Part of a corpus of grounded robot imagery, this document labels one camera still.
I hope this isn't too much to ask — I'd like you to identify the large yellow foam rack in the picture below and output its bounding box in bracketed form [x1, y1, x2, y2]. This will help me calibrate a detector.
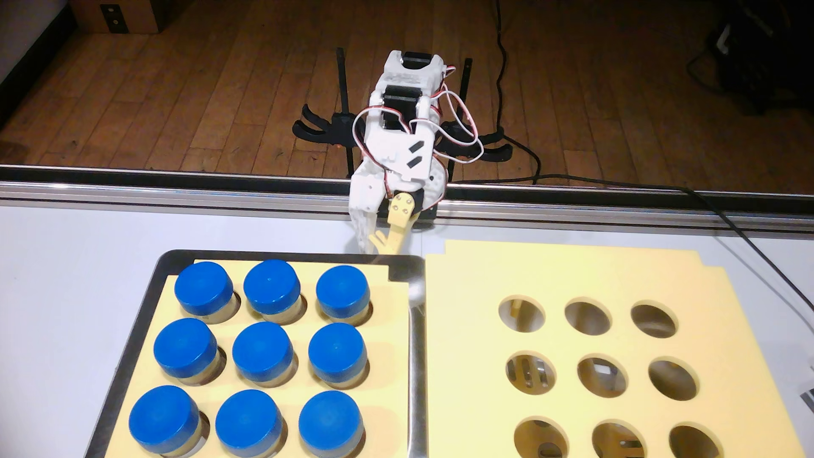
[425, 240, 807, 458]

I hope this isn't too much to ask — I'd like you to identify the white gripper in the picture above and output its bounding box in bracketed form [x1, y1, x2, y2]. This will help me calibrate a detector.
[348, 122, 438, 254]

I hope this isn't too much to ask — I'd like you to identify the yellow foam rack in tray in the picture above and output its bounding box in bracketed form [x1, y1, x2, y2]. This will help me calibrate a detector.
[105, 259, 411, 458]

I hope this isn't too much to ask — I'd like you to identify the metal tray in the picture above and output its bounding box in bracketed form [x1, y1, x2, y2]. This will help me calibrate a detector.
[84, 249, 428, 458]

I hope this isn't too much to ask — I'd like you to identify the black cable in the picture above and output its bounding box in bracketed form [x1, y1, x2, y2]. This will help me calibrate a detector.
[450, 175, 814, 314]
[495, 0, 543, 185]

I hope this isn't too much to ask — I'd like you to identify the black bag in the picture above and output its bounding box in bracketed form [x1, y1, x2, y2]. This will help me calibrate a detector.
[686, 0, 814, 117]

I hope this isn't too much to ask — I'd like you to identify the blue capped test tube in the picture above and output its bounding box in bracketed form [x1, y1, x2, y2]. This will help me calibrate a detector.
[315, 265, 373, 327]
[153, 317, 225, 385]
[243, 259, 305, 325]
[308, 322, 370, 389]
[128, 385, 207, 458]
[215, 388, 286, 458]
[298, 390, 366, 458]
[231, 321, 298, 388]
[173, 261, 241, 324]

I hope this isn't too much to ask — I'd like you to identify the aluminium table edge rail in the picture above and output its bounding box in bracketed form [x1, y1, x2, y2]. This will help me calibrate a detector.
[0, 164, 814, 233]

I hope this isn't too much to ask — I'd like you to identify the black clamp with orange trigger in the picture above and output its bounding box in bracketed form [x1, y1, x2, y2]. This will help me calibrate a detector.
[293, 47, 366, 179]

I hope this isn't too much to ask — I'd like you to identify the cardboard box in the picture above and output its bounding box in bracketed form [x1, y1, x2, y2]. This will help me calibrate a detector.
[69, 0, 173, 34]

